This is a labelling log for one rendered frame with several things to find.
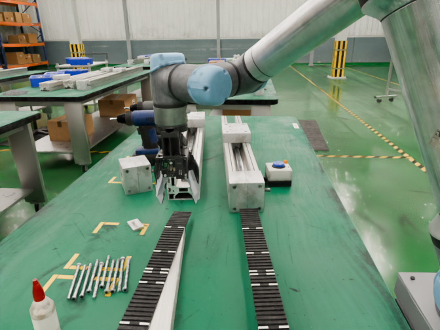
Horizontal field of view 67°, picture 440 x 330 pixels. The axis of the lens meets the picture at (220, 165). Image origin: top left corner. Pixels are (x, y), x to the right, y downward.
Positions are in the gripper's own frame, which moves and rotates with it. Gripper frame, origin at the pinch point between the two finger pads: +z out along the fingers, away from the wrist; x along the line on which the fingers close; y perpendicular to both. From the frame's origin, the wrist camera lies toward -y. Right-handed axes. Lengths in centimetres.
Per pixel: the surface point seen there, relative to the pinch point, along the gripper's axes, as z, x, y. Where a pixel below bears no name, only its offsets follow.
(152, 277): 6.2, -3.2, 22.4
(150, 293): 5.9, -2.8, 27.0
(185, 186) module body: 5.0, 0.0, -18.1
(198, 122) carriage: -1, 1, -75
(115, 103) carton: 46, -131, -385
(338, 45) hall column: -5, 379, -978
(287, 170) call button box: 3.8, 33.3, -26.2
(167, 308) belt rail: 6.4, 0.7, 30.1
